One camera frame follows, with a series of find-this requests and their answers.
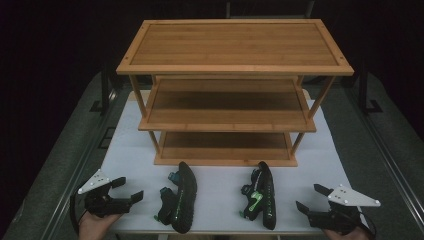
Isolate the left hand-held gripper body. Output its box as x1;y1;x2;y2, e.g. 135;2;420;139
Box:
77;169;133;219

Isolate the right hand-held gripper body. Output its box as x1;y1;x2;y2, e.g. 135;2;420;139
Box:
308;184;382;234

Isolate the black sandal with green straps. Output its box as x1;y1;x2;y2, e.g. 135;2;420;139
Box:
238;160;277;231
153;161;198;235

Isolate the wooden three-tier shelf rack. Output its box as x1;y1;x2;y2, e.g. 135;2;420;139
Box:
115;18;355;168

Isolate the person's right hand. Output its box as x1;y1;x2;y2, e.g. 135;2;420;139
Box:
321;226;372;240

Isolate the person's left hand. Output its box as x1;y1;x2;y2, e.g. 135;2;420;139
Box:
78;211;123;240

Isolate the black metal stand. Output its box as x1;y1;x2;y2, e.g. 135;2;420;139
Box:
357;63;384;115
89;63;116;116

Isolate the black cable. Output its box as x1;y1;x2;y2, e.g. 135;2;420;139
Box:
69;193;88;236
357;205;378;238

